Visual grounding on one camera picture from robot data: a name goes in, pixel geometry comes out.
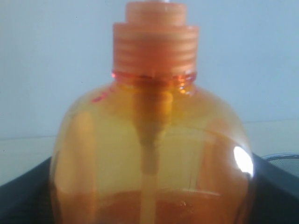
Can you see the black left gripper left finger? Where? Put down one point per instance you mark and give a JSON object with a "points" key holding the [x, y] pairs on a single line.
{"points": [[26, 199]]}

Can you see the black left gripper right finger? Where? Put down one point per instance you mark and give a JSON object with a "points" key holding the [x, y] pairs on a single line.
{"points": [[277, 195]]}

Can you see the orange pump soap bottle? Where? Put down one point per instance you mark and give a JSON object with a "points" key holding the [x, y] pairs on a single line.
{"points": [[152, 147]]}

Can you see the steel mesh strainer bowl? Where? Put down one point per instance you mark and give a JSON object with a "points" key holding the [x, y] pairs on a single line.
{"points": [[288, 162]]}

